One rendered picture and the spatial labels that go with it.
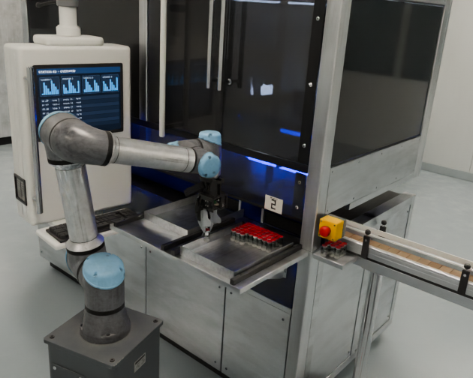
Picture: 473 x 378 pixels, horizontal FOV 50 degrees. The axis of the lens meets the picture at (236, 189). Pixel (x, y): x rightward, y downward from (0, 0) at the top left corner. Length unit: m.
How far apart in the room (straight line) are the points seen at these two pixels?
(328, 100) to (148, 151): 0.68
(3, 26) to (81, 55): 4.41
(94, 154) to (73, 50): 0.94
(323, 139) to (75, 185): 0.85
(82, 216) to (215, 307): 1.05
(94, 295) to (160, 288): 1.18
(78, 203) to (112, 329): 0.38
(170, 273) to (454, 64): 4.68
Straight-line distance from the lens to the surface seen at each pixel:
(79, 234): 1.60
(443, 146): 6.59
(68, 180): 1.53
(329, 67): 1.79
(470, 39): 6.42
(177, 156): 1.49
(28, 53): 2.19
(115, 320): 1.59
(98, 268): 1.53
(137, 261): 2.78
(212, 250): 1.92
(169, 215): 2.21
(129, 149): 1.42
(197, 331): 2.60
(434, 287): 1.92
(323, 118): 1.82
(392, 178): 2.47
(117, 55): 2.36
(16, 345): 3.03
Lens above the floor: 1.74
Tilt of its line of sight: 19 degrees down
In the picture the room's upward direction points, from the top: 4 degrees clockwise
